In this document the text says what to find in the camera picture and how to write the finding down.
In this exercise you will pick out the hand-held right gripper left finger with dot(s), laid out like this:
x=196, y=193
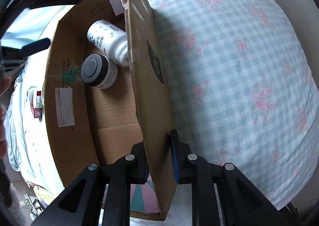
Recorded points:
x=140, y=171

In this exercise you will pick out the brown cardboard box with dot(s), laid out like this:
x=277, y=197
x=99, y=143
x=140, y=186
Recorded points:
x=149, y=91

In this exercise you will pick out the grey lid jar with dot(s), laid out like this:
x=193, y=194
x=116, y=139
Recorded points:
x=92, y=70

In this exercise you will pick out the light blue cloth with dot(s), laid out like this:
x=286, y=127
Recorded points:
x=25, y=21

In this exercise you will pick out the white plastic bottle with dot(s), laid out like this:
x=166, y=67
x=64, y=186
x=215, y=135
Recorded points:
x=104, y=36

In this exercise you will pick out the pale green fabric item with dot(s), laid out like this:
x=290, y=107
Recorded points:
x=43, y=194

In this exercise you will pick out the checked floral blanket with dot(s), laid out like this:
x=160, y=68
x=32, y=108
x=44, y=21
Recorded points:
x=224, y=66

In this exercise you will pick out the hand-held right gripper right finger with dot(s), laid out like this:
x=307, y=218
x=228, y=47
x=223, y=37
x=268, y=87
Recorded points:
x=175, y=161

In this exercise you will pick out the person's left hand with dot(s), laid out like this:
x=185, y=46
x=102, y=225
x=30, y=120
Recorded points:
x=3, y=86

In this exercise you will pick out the small white bottle green cap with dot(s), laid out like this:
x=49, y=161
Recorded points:
x=33, y=93

